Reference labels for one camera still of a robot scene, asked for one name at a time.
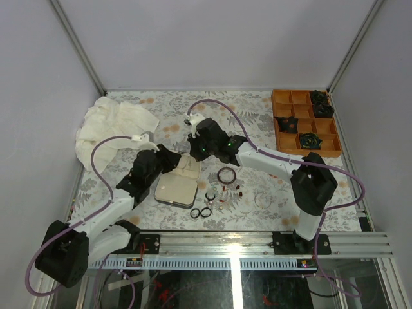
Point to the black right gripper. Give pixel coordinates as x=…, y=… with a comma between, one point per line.
x=194, y=152

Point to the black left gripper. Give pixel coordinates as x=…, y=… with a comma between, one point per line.
x=171, y=159

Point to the cream navy jewelry box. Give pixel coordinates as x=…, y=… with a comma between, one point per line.
x=181, y=184

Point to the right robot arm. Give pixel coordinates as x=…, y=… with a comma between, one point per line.
x=312, y=183

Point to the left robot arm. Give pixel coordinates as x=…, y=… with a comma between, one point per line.
x=69, y=248

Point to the dark purple bangle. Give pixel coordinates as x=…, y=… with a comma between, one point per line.
x=226, y=175

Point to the dark green bangle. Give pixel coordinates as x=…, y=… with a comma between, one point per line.
x=210, y=196

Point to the silver hoop bangle right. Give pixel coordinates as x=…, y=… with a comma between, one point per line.
x=263, y=200

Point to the white crumpled cloth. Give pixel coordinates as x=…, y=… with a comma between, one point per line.
x=109, y=118

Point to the wooden compartment tray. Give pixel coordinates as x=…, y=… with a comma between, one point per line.
x=293, y=114

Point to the dark flower with blue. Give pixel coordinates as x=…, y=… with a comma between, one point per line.
x=310, y=141

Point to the dark fabric flower in tray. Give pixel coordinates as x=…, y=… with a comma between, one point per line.
x=320, y=104

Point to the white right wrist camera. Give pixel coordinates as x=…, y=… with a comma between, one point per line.
x=193, y=120

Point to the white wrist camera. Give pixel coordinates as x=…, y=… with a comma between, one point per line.
x=193, y=120
x=144, y=142

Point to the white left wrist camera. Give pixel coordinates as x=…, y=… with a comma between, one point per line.
x=144, y=142

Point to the aluminium mounting rail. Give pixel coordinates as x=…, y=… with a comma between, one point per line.
x=247, y=250

